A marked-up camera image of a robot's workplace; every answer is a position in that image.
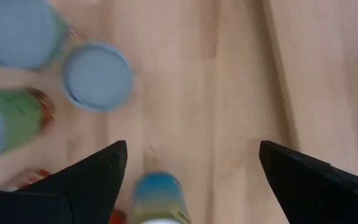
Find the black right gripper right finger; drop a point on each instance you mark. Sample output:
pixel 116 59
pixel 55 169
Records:
pixel 315 193

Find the green can red base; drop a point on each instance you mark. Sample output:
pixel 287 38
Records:
pixel 17 118

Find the red orange can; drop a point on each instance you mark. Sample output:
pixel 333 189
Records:
pixel 118 217

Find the pale can red print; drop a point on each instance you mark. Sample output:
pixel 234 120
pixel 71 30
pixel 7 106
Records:
pixel 26 180

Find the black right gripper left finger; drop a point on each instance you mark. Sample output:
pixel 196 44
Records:
pixel 73 199

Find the blue green cherries can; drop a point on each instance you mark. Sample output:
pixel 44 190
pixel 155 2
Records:
pixel 158 193

